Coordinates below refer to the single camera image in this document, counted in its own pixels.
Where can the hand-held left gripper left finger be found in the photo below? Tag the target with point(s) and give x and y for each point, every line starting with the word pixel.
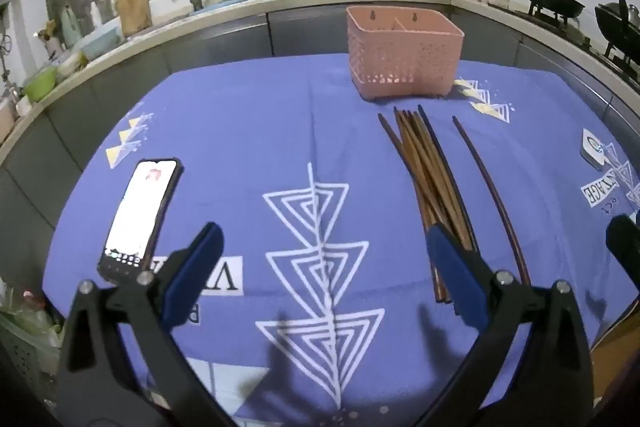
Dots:
pixel 200 267

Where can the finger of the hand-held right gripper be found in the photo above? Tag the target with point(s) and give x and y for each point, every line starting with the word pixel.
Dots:
pixel 624 247

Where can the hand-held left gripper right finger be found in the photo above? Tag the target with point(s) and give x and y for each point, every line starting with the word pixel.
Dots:
pixel 455 272

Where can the long dark brown chopstick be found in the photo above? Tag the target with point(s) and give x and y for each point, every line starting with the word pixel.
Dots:
pixel 500 207

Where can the bundle of wooden chopsticks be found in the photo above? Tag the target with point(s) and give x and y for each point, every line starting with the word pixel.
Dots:
pixel 425 167

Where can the pink plastic utensil basket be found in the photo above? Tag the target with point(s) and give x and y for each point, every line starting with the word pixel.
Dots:
pixel 400 57

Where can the black smartphone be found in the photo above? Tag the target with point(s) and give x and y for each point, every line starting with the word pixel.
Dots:
pixel 140 207

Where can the white round-button device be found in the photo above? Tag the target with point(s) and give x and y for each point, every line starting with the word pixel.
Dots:
pixel 594 149

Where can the blue printed tablecloth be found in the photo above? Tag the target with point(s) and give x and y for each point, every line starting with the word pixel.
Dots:
pixel 250 132

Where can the grey plastic crate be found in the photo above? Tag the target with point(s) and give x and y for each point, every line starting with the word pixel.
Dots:
pixel 25 342

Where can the black wok with lid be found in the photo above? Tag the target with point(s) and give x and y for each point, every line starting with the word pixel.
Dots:
pixel 620 27

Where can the black gas stove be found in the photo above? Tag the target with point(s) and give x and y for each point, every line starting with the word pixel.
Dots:
pixel 575 32

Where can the green bowl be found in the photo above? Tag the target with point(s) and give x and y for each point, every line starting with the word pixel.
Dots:
pixel 40 86

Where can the light blue basin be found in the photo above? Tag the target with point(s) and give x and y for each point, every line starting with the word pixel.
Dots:
pixel 102 44

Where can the grey kitchen counter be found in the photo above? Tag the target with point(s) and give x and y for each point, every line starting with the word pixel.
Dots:
pixel 300 24

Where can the brown wooden board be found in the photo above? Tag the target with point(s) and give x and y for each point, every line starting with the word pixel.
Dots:
pixel 134 12

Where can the pale green bottle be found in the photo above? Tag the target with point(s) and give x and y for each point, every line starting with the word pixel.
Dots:
pixel 70 27

